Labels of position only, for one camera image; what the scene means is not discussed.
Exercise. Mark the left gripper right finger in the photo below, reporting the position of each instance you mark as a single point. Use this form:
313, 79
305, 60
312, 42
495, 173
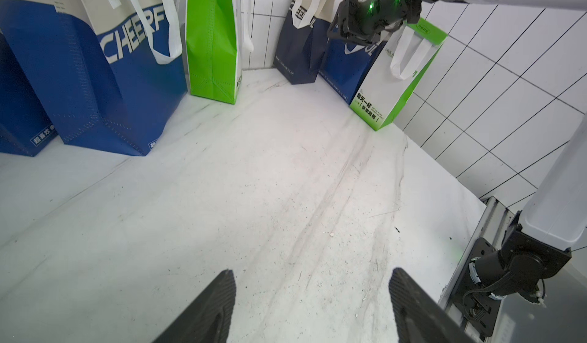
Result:
418, 318

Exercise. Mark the blue cheerful bag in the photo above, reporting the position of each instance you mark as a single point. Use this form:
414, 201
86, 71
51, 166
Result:
25, 127
108, 73

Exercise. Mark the dark blue bag behind right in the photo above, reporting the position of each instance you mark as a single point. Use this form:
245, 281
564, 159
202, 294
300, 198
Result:
345, 66

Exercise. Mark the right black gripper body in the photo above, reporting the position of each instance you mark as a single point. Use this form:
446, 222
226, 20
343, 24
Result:
364, 23

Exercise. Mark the green white bag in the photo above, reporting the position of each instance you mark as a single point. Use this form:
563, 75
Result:
396, 73
217, 34

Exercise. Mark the dark bag behind left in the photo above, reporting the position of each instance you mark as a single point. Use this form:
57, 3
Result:
303, 40

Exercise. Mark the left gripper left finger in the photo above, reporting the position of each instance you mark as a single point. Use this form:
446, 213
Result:
208, 318

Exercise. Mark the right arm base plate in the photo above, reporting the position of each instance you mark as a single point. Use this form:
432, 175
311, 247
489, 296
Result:
484, 282

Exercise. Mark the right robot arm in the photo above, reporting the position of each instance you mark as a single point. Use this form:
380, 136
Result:
502, 99

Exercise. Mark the blue Cheerful bag front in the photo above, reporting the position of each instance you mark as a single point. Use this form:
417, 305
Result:
25, 127

